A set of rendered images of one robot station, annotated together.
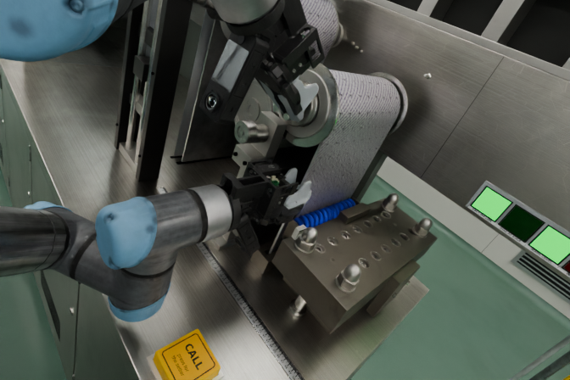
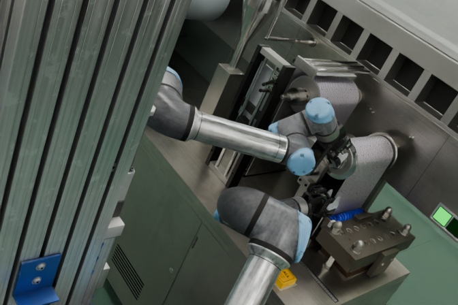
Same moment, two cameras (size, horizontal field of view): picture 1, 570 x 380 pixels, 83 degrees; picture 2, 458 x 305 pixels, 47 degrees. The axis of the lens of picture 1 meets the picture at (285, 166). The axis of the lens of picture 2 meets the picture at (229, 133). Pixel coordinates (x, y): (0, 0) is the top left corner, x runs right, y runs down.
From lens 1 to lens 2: 1.31 m
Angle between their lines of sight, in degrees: 4
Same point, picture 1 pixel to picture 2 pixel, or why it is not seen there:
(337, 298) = (351, 254)
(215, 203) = (302, 204)
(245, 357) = (304, 280)
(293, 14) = (341, 134)
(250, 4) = (330, 139)
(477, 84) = (437, 147)
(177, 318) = not seen: hidden behind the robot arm
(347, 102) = (361, 158)
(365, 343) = (364, 288)
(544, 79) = not seen: outside the picture
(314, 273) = (339, 243)
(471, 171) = (433, 197)
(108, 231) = not seen: hidden behind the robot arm
